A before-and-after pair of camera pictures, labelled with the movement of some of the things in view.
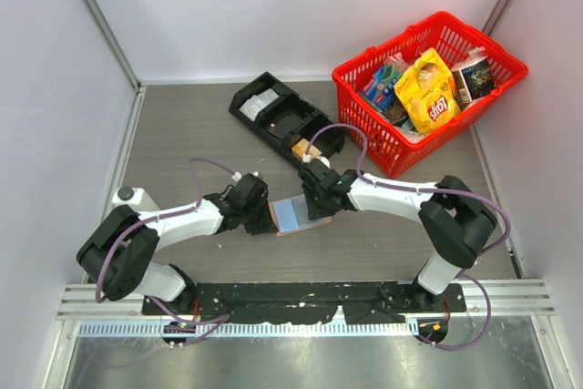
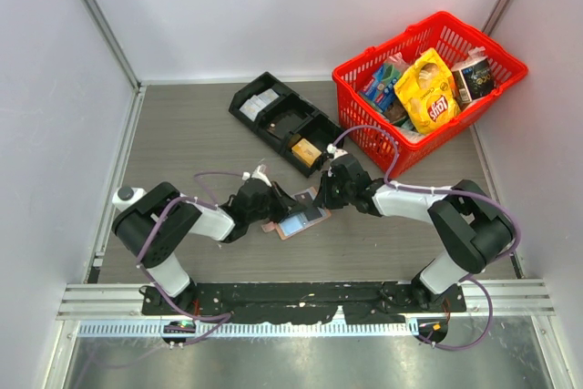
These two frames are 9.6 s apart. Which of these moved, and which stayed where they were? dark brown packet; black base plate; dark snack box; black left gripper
Moved: black left gripper
Stayed: dark brown packet; black base plate; dark snack box
